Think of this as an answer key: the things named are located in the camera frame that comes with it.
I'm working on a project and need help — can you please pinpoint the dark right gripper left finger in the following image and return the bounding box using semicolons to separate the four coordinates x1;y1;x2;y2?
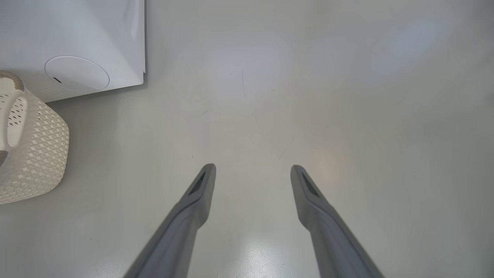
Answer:
123;163;217;278

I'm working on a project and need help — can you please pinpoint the cream perforated laundry basket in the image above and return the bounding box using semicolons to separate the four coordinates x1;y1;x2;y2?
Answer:
0;71;70;205

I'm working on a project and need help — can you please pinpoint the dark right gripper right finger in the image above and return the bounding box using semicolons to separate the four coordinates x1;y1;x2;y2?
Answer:
290;164;386;278

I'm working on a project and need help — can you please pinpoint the round white filter cover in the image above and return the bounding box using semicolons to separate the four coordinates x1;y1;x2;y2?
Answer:
44;56;110;92

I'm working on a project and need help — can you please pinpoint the white front-load washing machine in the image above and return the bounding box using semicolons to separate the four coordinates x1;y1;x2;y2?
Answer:
0;0;146;103

